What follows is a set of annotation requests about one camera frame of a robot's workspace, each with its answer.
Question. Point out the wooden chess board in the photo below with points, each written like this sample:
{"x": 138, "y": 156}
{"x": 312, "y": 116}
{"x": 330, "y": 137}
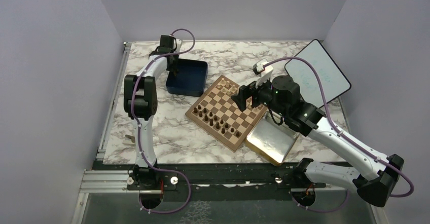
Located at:
{"x": 217, "y": 100}

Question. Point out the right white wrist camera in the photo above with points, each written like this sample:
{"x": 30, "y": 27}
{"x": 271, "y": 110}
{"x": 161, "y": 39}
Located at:
{"x": 262, "y": 70}

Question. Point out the aluminium frame rail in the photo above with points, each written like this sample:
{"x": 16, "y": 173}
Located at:
{"x": 97, "y": 179}

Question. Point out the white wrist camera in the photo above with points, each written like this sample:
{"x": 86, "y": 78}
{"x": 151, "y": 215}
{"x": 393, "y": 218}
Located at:
{"x": 178, "y": 44}
{"x": 262, "y": 70}

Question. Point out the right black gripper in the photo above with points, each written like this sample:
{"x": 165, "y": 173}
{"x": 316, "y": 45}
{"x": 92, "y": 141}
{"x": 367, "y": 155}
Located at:
{"x": 245, "y": 91}

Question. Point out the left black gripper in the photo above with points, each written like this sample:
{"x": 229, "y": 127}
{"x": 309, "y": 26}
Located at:
{"x": 173, "y": 67}

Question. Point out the gold metal tin lid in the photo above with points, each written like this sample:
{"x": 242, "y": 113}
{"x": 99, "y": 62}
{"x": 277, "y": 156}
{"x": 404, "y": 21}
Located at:
{"x": 270, "y": 141}

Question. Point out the blue square tin tray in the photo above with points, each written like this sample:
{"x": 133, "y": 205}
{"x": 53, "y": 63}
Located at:
{"x": 190, "y": 79}

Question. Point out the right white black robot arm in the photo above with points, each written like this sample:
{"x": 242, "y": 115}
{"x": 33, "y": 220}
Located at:
{"x": 372, "y": 174}

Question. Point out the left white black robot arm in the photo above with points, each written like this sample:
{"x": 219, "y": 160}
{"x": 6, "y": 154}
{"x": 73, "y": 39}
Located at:
{"x": 140, "y": 102}

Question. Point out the small whiteboard black frame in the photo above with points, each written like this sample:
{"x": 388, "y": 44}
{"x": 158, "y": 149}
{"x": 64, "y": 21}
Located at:
{"x": 334, "y": 82}

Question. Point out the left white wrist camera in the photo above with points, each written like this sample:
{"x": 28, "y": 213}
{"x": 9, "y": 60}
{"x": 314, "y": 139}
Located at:
{"x": 178, "y": 44}

